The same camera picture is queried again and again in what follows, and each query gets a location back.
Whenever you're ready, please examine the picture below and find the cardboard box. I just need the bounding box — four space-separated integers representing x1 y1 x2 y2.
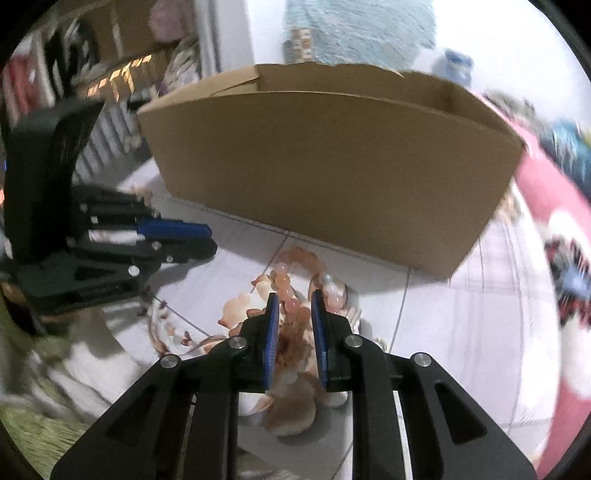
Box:
137 63 527 281

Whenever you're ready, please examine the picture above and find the green woven mat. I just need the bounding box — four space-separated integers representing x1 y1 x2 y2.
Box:
0 397 88 480

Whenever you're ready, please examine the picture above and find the blue patterned cloth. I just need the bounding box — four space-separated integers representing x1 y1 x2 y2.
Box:
540 120 591 195

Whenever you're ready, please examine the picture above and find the pink floral blanket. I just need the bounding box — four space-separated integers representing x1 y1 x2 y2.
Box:
480 92 591 478

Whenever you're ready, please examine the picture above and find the orange patterned cloth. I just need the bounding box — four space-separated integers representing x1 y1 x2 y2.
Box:
284 28 315 63

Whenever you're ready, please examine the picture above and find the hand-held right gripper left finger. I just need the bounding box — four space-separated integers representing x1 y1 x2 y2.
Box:
50 292 281 480

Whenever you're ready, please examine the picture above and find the white floral table cover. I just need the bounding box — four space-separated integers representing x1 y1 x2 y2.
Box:
28 159 571 480

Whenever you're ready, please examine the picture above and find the pink bead bracelet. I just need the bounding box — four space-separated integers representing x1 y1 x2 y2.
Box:
271 261 347 329

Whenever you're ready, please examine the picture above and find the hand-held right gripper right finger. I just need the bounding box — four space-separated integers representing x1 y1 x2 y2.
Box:
310 288 539 480

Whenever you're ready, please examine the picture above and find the white curtain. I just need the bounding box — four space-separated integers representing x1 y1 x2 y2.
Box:
194 0 257 77

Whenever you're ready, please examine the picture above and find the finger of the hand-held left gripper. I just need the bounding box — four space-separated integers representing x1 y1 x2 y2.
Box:
67 237 219 280
78 186 213 243

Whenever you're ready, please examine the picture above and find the pink hanging garment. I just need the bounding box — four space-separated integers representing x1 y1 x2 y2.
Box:
152 0 195 44

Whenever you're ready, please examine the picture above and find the metal railing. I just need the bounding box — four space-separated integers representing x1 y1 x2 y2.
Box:
74 51 167 176

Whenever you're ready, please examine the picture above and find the blue floral wall cloth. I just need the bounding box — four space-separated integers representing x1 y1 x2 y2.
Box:
283 0 437 70

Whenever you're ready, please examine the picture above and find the blue water bottle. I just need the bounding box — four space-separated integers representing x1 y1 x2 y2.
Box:
443 50 474 86

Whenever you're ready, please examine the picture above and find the grey cushion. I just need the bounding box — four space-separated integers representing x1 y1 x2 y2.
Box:
485 90 541 121

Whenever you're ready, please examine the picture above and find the red hanging shirt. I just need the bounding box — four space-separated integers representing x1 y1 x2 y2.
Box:
9 55 47 116

